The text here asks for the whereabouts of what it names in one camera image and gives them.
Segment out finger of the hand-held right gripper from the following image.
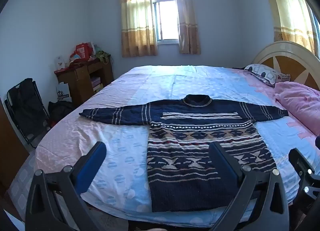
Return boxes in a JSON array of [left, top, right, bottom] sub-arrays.
[[288, 148, 320, 223]]

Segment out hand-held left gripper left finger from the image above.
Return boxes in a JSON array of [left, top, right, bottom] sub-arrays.
[[25, 142, 108, 231]]

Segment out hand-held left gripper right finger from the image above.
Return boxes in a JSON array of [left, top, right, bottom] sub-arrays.
[[209, 142, 290, 231]]

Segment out navy patterned knit sweater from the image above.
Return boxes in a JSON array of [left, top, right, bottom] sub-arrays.
[[79, 94, 289, 213]]

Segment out bed with pastel sheet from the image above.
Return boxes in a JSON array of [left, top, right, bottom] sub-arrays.
[[7, 65, 320, 229]]

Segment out pink quilt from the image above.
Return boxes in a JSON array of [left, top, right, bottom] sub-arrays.
[[274, 81, 320, 136]]

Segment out black bag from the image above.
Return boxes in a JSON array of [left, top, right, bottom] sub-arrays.
[[48, 101, 75, 124]]

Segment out white box with black print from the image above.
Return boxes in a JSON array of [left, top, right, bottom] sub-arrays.
[[56, 83, 72, 102]]

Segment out brown wooden cabinet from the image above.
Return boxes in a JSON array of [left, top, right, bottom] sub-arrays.
[[0, 98, 30, 189]]

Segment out stacked boxes in desk shelf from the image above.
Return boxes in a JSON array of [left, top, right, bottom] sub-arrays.
[[90, 77, 104, 94]]

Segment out black folding chair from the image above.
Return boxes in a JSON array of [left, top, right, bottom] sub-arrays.
[[5, 78, 51, 149]]

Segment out brown wooden desk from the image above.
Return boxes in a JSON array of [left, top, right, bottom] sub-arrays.
[[54, 58, 114, 101]]

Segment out white patterned pillow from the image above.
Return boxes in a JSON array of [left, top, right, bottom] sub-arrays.
[[244, 64, 292, 87]]

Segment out cream and wood headboard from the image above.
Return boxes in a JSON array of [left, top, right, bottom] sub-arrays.
[[251, 41, 320, 91]]

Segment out red gift bag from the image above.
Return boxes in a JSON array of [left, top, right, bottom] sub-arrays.
[[69, 42, 95, 63]]

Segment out large side window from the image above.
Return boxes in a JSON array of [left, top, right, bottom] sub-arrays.
[[310, 3, 320, 59]]

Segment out yellow and orange curtain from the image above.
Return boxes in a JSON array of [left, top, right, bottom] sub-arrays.
[[260, 0, 316, 54]]

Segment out window with white frame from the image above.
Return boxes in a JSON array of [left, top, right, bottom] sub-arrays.
[[150, 0, 181, 44]]

